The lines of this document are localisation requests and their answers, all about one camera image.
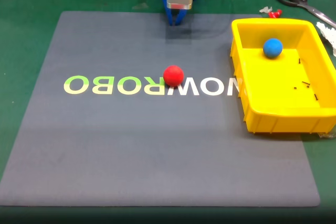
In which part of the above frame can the blue ball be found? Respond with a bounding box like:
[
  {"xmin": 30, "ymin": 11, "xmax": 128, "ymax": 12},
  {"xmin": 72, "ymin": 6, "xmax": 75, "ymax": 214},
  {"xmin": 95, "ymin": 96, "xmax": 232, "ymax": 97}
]
[{"xmin": 262, "ymin": 38, "xmax": 284, "ymax": 59}]

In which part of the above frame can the red ball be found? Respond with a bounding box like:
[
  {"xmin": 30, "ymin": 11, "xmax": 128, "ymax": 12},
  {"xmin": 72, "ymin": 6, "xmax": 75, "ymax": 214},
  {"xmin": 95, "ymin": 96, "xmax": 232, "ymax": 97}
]
[{"xmin": 163, "ymin": 65, "xmax": 185, "ymax": 87}]

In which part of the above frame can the white lacy plastic piece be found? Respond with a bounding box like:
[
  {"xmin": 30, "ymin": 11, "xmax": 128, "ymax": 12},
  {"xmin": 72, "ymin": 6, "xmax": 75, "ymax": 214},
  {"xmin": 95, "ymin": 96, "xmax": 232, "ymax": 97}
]
[{"xmin": 315, "ymin": 21, "xmax": 336, "ymax": 58}]

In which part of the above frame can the clear plastic bag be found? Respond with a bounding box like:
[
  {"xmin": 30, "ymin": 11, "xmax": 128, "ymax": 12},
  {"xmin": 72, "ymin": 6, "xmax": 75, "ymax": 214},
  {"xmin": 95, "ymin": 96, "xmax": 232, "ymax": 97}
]
[{"xmin": 317, "ymin": 131, "xmax": 336, "ymax": 140}]

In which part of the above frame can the yellow plastic bin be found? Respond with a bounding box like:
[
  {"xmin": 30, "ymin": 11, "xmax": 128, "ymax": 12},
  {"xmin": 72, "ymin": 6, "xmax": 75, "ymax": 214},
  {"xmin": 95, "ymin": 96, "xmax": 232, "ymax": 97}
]
[{"xmin": 230, "ymin": 18, "xmax": 336, "ymax": 134}]

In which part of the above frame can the grey mat with NOWROBO print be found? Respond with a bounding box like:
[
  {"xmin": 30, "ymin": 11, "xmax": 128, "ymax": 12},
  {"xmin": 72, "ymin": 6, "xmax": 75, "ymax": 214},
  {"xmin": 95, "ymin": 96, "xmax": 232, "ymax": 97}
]
[{"xmin": 0, "ymin": 11, "xmax": 321, "ymax": 207}]

